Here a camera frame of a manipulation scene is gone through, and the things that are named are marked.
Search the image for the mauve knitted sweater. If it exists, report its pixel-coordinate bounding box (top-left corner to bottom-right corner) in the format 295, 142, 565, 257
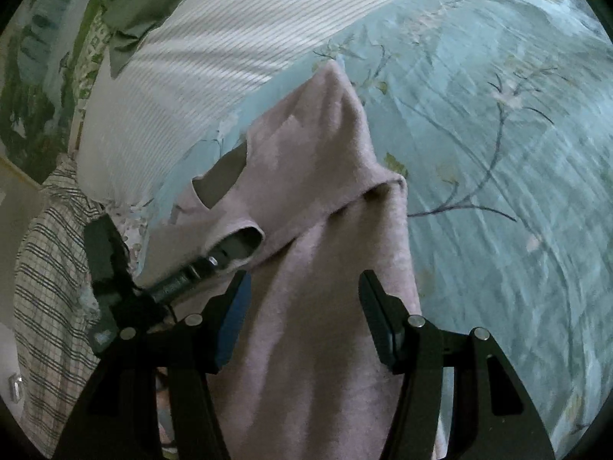
137, 62, 420, 459

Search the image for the green plaid blanket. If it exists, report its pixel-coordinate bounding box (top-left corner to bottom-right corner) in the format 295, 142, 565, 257
13, 157, 102, 458

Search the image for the white floral pillow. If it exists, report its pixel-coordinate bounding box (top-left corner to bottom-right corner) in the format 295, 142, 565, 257
105, 202, 150, 275

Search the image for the white striped bed sheet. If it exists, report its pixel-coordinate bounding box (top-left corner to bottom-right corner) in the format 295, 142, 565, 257
77, 0, 391, 205

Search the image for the teal floral quilt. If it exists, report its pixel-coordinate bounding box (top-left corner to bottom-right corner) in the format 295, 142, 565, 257
146, 0, 612, 459

